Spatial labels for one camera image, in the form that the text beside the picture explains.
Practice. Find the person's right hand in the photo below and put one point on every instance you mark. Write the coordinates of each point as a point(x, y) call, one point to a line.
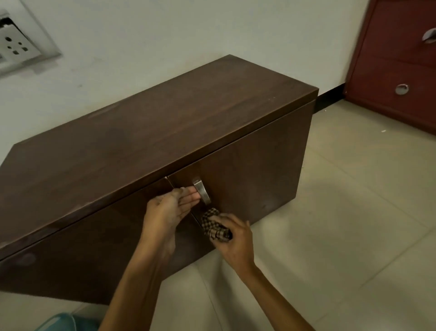
point(236, 243)

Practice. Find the person's left hand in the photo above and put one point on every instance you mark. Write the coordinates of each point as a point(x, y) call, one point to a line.
point(160, 221)

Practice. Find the person's left thumb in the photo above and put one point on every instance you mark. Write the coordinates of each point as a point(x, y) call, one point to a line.
point(177, 192)

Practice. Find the person's right thumb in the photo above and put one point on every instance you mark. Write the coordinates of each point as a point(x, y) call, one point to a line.
point(235, 220)

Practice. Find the brown checkered cloth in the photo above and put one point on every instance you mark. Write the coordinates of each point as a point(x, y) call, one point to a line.
point(215, 226)

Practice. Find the person's left forearm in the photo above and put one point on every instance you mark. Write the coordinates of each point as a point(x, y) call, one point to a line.
point(136, 290)

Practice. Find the person's right forearm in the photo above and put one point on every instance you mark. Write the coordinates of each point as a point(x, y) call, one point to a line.
point(276, 300)

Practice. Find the dark brown wooden cabinet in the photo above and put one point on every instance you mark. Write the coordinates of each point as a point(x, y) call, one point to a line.
point(143, 129)

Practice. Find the black skirting board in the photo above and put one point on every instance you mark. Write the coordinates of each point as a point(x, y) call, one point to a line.
point(328, 99)

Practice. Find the teal garment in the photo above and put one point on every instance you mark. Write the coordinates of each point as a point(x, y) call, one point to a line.
point(68, 323)

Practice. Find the reddish brown drawer cabinet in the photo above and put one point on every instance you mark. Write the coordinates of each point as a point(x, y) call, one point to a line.
point(388, 61)

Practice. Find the white wall socket plate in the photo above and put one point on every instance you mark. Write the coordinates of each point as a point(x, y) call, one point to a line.
point(20, 41)

